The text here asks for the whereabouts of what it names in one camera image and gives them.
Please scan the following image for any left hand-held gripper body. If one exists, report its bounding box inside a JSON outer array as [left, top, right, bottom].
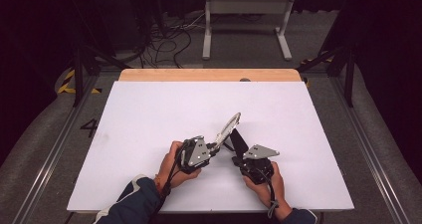
[[178, 134, 214, 175]]

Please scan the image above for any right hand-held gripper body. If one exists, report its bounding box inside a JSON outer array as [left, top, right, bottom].
[[232, 143, 281, 186]]

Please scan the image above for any silver oval metal plate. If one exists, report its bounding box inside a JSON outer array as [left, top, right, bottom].
[[213, 112, 242, 150]]

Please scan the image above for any person's right hand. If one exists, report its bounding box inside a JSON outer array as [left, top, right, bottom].
[[241, 160, 294, 221]]

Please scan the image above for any person's left hand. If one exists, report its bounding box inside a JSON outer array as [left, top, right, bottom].
[[154, 140, 203, 194]]

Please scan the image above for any white board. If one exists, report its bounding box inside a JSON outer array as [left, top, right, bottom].
[[66, 81, 355, 214]]

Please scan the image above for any wooden table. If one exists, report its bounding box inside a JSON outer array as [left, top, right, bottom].
[[117, 68, 303, 83]]

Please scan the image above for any black metal stand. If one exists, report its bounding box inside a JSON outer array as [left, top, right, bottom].
[[296, 43, 356, 109], [70, 43, 131, 109]]

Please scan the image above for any white metal stand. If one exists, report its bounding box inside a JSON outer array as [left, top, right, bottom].
[[201, 0, 297, 62]]

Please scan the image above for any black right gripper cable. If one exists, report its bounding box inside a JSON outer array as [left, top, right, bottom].
[[255, 167, 281, 220]]

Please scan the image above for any tangle of black floor cables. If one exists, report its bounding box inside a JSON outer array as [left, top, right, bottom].
[[137, 13, 207, 70]]

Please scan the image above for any aluminium floor rail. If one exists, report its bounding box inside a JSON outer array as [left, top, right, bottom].
[[329, 76, 413, 224], [12, 75, 102, 224]]

